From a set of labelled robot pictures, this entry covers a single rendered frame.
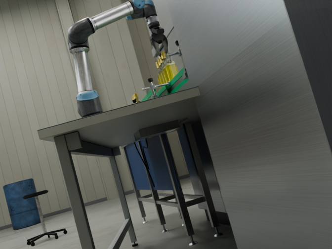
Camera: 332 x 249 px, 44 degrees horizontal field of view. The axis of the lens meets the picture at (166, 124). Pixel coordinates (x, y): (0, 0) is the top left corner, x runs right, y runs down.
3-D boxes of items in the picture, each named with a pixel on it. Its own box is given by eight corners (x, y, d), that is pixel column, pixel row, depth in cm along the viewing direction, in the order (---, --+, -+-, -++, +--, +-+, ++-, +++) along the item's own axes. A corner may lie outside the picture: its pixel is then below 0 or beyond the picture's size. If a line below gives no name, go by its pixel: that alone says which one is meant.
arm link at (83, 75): (79, 117, 229) (66, 24, 236) (78, 121, 244) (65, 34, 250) (101, 114, 233) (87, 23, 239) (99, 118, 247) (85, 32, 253)
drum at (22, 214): (8, 232, 800) (-3, 186, 808) (19, 227, 862) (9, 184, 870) (38, 224, 801) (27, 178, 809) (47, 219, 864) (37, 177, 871)
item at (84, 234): (102, 334, 143) (52, 137, 149) (132, 245, 293) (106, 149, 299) (128, 326, 143) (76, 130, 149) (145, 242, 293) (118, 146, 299)
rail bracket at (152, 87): (173, 94, 240) (167, 73, 241) (146, 100, 235) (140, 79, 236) (172, 95, 243) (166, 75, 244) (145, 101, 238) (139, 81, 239)
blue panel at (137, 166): (207, 182, 246) (187, 114, 250) (180, 190, 242) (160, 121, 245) (153, 184, 399) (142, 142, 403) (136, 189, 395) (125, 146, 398)
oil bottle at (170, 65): (184, 92, 243) (174, 58, 245) (175, 94, 241) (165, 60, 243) (182, 95, 248) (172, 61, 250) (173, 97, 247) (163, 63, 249)
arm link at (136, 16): (125, 3, 246) (143, 0, 249) (123, 11, 257) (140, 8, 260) (129, 15, 246) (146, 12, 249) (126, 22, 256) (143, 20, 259)
